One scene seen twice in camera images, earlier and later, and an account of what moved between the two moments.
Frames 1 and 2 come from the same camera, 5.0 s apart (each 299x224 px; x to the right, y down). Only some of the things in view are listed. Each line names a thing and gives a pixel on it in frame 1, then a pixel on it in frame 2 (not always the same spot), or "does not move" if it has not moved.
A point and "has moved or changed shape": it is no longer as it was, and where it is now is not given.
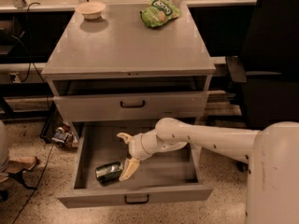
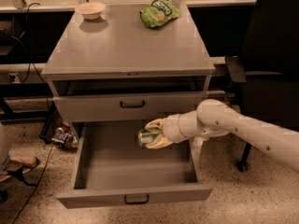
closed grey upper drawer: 133,106 does not move
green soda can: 108,174 has moved or changed shape
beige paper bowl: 91,9 does not move
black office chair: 269,64 does not move
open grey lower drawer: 169,176 does not move
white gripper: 136,147 to 171,128
